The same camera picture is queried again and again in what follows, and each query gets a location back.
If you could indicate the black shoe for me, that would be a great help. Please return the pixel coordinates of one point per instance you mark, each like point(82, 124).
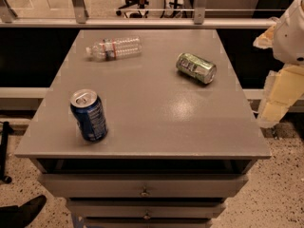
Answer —
point(21, 216)

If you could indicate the metal railing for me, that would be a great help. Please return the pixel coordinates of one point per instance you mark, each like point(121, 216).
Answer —
point(110, 14)

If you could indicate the green soda can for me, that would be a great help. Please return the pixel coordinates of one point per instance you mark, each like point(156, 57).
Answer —
point(196, 67)

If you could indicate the grey drawer cabinet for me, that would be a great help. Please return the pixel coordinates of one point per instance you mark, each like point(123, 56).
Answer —
point(175, 148)

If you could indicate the clear plastic water bottle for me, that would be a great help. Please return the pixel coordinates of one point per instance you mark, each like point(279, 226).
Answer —
point(108, 49)

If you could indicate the black office chair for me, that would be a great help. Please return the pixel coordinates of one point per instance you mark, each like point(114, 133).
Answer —
point(140, 13)

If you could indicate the black stand with wheel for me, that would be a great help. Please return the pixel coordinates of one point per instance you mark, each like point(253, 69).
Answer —
point(6, 130)

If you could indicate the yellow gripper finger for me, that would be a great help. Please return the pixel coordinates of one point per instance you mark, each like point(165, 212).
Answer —
point(281, 90)
point(265, 40)

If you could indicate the blue soda can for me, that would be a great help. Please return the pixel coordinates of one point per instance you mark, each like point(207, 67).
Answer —
point(87, 108)

